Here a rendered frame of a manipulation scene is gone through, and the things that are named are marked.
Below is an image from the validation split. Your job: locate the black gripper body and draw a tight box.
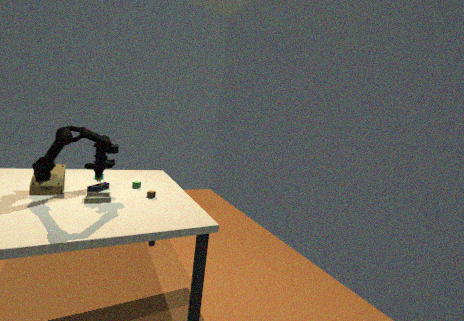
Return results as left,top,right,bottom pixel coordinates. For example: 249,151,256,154
85,154,108,170

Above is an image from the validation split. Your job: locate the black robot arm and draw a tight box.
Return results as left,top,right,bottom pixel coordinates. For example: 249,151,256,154
32,126,119,182

